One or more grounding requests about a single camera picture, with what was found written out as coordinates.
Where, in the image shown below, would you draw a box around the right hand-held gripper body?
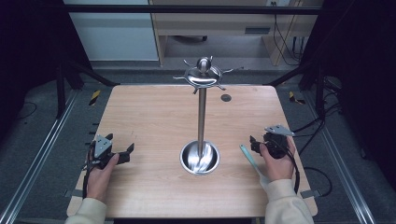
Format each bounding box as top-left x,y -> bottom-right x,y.
262,124 -> 296,161

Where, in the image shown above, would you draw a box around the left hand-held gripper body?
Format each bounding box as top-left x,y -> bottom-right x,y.
88,134 -> 121,171

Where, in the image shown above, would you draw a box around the light blue handled spatula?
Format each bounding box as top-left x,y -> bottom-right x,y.
238,144 -> 273,189

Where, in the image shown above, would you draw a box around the stainless steel utensil rack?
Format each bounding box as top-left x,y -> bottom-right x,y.
172,55 -> 234,176

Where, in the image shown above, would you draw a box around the person's right hand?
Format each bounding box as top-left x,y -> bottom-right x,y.
258,135 -> 297,183

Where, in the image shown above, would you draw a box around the person's left hand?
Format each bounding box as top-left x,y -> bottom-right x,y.
85,152 -> 120,203

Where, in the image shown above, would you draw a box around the yellow black tape marker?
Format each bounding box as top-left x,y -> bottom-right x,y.
89,89 -> 102,106
288,91 -> 306,105

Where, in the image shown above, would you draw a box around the white cabinet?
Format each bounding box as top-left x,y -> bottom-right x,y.
63,0 -> 160,62

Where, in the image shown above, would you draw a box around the light wooden desk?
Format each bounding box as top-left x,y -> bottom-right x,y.
148,0 -> 324,67

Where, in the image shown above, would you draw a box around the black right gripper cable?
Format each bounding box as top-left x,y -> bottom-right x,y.
266,137 -> 302,195

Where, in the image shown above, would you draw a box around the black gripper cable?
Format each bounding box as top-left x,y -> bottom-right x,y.
81,141 -> 97,200
266,137 -> 302,195

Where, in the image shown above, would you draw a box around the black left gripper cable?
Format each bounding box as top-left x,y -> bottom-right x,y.
81,141 -> 97,200

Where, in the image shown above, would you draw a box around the black floor cable bundle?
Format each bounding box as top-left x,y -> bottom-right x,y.
290,76 -> 344,157

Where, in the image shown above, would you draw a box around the grey table bracket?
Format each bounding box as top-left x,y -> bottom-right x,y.
63,188 -> 84,199
300,189 -> 322,200

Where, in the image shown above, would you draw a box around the black floor cable loop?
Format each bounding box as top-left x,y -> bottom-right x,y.
302,166 -> 333,198

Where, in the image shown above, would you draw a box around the metal floor rail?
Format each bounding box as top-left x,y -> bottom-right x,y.
0,90 -> 82,224
302,91 -> 378,224

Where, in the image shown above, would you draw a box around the black frame strut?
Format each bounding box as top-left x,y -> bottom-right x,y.
55,59 -> 120,119
266,60 -> 326,118

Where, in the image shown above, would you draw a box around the black cables under desk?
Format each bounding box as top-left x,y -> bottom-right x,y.
271,1 -> 307,67

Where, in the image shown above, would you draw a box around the black horizontal frame bar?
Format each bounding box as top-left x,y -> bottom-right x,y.
62,4 -> 325,16

